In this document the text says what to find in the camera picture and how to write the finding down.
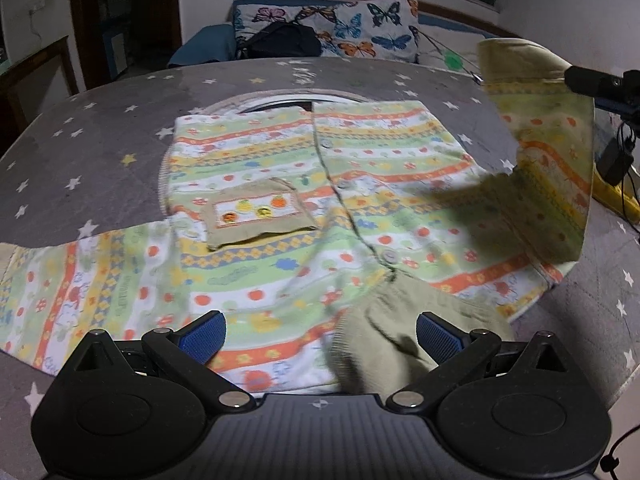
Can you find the black bag on sofa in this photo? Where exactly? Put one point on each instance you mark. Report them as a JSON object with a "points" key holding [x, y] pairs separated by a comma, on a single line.
{"points": [[281, 40]]}

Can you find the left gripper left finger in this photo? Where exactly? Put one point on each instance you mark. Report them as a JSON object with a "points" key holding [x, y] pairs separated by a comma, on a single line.
{"points": [[183, 355]]}

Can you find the colourful striped child's cardigan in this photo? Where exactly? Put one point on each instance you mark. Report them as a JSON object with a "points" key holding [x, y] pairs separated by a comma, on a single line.
{"points": [[321, 234]]}

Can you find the grey star-patterned table cover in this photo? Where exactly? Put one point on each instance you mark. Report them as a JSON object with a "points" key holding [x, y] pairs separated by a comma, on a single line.
{"points": [[95, 158]]}

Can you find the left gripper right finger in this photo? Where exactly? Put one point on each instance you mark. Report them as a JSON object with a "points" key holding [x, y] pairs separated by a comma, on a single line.
{"points": [[459, 356]]}

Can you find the butterfly print cushion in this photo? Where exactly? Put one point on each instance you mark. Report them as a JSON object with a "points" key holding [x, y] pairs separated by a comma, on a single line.
{"points": [[380, 29]]}

